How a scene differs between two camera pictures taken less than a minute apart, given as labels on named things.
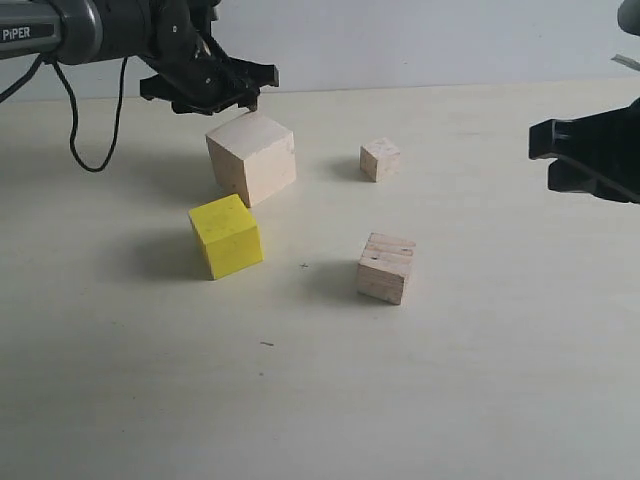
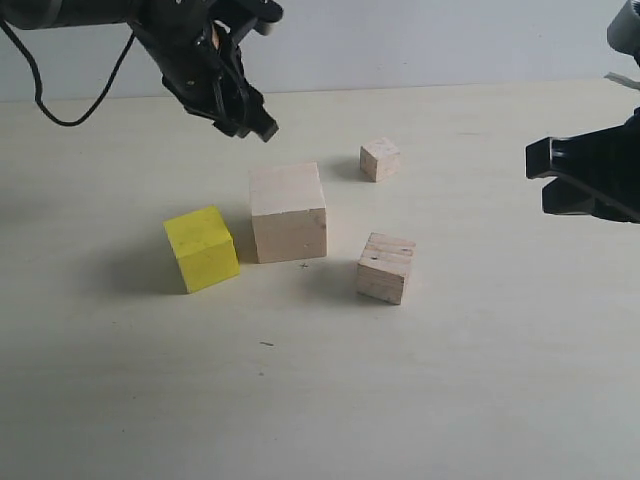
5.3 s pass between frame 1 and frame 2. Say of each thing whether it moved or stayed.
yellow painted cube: moved
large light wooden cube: moved
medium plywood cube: stayed
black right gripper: moved
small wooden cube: stayed
